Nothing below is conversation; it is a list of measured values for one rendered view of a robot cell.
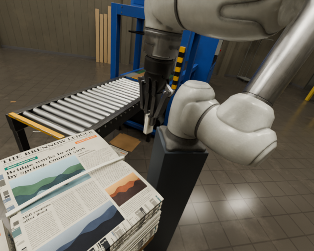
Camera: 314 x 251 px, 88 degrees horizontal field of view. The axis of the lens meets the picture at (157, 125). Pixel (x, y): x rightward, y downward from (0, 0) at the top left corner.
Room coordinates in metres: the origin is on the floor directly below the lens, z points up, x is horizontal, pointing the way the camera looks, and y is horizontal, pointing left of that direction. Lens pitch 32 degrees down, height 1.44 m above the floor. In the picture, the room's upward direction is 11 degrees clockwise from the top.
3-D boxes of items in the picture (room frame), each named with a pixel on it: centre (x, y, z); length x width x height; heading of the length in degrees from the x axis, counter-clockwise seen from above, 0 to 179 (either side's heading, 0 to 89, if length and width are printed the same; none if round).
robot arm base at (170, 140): (0.65, -0.12, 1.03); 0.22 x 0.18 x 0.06; 16
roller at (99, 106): (1.20, 0.56, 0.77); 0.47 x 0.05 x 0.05; 73
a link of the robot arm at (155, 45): (0.45, 0.03, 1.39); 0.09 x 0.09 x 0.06
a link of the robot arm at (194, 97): (0.63, -0.13, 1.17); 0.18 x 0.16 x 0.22; 43
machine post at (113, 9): (2.20, 0.70, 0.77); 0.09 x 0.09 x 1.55; 73
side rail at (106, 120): (1.31, 0.26, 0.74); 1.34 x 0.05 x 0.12; 163
